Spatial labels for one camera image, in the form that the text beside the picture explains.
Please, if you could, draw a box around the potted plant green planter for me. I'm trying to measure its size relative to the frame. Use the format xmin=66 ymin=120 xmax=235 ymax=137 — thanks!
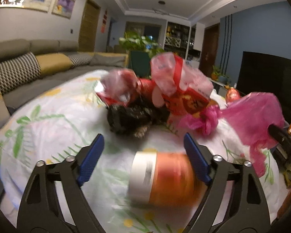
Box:
xmin=119 ymin=31 xmax=164 ymax=78

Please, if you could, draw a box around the floral white table cloth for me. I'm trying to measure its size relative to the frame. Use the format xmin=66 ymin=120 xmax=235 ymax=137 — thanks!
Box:
xmin=0 ymin=69 xmax=289 ymax=233

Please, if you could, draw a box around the red clear plastic bag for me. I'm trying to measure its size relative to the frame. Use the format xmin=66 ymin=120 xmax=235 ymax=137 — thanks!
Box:
xmin=150 ymin=52 xmax=213 ymax=116

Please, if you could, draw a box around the orange white paper cup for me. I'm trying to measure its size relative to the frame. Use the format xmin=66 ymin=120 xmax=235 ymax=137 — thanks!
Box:
xmin=128 ymin=151 xmax=207 ymax=207

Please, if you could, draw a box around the wooden door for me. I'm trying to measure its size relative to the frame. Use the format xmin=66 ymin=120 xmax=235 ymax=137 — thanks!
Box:
xmin=78 ymin=0 xmax=101 ymax=52

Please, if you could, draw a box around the red paper cup gold text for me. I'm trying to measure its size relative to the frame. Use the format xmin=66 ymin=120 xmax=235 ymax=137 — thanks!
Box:
xmin=225 ymin=87 xmax=241 ymax=104

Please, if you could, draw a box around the houndstooth pillow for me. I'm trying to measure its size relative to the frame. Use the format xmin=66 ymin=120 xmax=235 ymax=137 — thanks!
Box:
xmin=0 ymin=52 xmax=41 ymax=95

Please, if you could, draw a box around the dark brown door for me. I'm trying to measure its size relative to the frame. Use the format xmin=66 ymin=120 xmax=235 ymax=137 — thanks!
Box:
xmin=199 ymin=23 xmax=220 ymax=77

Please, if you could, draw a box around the yellow cushion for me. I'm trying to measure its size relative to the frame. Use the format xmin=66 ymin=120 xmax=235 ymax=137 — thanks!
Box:
xmin=36 ymin=53 xmax=73 ymax=77

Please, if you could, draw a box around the grey sectional sofa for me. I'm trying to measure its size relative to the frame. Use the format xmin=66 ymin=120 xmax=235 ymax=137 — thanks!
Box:
xmin=0 ymin=39 xmax=128 ymax=129

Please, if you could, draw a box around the black television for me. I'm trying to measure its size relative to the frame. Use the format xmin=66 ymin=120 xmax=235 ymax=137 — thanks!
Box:
xmin=236 ymin=52 xmax=291 ymax=123

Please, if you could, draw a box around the small white side table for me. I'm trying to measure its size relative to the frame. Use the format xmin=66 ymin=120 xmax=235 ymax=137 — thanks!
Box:
xmin=208 ymin=77 xmax=227 ymax=94

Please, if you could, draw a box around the red translucent bag left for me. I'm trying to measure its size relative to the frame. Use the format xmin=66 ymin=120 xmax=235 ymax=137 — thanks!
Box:
xmin=94 ymin=68 xmax=140 ymax=106

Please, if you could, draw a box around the black plastic trash bag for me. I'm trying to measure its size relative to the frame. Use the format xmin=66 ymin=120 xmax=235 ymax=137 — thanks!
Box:
xmin=107 ymin=98 xmax=170 ymax=139

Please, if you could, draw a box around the display shelf cabinet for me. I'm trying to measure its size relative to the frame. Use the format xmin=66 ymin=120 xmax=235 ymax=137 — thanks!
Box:
xmin=163 ymin=22 xmax=196 ymax=58

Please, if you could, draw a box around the pink plastic bag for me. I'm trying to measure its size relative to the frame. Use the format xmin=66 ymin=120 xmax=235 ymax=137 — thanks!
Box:
xmin=179 ymin=92 xmax=284 ymax=177

